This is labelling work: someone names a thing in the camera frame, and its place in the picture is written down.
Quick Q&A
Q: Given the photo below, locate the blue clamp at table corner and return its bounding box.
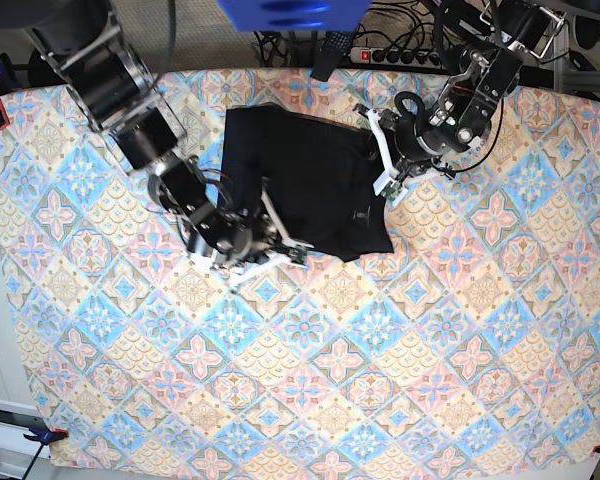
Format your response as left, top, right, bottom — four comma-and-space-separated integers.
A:
23, 427, 69, 446

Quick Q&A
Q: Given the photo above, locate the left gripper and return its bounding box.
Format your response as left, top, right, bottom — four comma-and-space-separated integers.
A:
354, 92, 455, 205

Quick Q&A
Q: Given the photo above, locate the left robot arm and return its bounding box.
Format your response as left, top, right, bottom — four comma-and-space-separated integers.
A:
354, 1, 566, 204

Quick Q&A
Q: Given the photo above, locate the black round stool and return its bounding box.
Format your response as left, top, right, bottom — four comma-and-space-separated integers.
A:
27, 51, 66, 88

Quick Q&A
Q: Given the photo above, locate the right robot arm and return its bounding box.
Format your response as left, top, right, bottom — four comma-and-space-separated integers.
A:
18, 1, 313, 289

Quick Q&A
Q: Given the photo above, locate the dark navy T-shirt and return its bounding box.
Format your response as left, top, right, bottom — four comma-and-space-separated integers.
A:
221, 104, 393, 262

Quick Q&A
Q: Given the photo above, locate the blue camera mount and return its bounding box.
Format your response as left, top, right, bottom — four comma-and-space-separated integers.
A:
218, 0, 371, 32

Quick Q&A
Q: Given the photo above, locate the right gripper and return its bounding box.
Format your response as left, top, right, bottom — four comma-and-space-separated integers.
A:
187, 186, 313, 292

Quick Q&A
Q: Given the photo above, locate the white power strip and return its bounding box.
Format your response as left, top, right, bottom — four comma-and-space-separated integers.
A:
349, 47, 443, 68

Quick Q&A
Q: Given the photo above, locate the patterned tablecloth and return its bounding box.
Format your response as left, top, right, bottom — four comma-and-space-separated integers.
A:
0, 87, 600, 479

